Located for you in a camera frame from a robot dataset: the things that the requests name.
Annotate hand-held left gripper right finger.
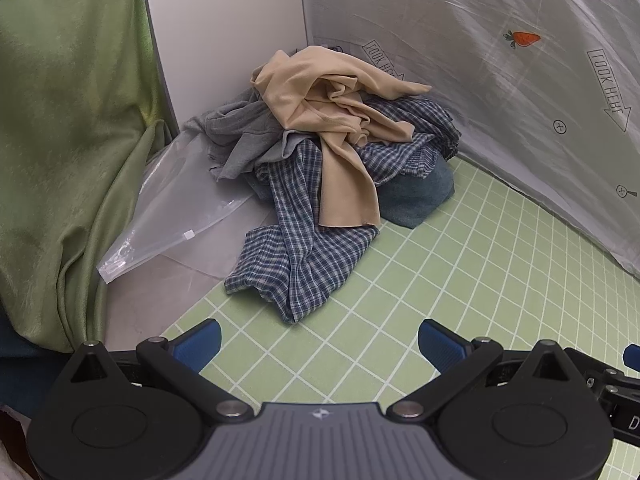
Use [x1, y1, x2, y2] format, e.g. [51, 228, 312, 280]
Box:
[387, 318, 584, 423]

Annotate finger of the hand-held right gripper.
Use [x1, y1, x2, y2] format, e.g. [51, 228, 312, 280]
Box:
[565, 343, 640, 401]

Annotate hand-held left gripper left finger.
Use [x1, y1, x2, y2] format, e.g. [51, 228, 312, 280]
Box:
[66, 318, 256, 424]

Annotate beige garment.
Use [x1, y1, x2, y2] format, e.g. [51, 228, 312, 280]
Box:
[250, 46, 434, 230]

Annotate green grid mat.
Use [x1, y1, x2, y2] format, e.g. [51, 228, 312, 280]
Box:
[159, 156, 640, 480]

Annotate blue plaid shirt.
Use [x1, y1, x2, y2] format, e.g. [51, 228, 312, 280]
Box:
[223, 97, 462, 325]

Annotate clear plastic bag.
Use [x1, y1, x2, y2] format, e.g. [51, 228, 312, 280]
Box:
[96, 127, 262, 286]

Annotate blue-grey sweater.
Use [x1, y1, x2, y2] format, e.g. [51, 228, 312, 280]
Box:
[379, 156, 456, 230]

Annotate dark cloth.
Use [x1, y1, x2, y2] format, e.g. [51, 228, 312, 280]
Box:
[0, 310, 83, 411]

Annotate crumpled grey garment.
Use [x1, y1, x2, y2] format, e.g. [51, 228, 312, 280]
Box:
[202, 87, 302, 184]

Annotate green curtain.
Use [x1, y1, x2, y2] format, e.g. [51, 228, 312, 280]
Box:
[0, 0, 174, 354]

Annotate white printed sheet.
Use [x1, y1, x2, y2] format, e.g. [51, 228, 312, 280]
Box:
[299, 0, 640, 281]

